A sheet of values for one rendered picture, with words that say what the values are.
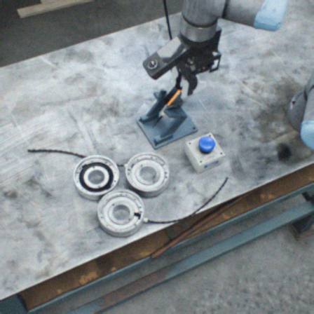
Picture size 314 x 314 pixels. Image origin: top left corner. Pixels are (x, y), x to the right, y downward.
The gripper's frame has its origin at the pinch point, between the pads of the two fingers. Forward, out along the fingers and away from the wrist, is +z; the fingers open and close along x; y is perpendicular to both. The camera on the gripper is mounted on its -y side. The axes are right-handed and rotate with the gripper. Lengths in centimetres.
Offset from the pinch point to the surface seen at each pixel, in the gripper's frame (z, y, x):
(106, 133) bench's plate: 11.9, -17.2, 4.8
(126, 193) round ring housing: 9.0, -21.3, -13.9
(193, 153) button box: 7.4, -2.5, -12.5
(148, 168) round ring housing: 10.0, -13.3, -9.8
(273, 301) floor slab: 92, 26, -42
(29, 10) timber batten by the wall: 90, 2, 136
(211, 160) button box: 7.4, 0.3, -15.9
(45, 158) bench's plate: 11.9, -33.7, 5.2
